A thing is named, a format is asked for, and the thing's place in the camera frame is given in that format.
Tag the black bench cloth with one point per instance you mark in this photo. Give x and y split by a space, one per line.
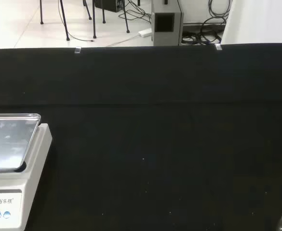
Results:
140 120

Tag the white power strip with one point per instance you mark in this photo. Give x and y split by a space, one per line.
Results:
145 32

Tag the clear cloth clip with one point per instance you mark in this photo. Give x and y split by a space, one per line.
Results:
217 47
77 49

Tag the black tripod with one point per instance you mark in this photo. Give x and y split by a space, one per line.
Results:
94 24
64 21

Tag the black floor box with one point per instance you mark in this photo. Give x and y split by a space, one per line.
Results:
107 5

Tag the white electronic balance steel pan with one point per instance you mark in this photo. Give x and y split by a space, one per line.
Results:
34 192

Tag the pale board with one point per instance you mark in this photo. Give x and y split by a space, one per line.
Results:
263 19

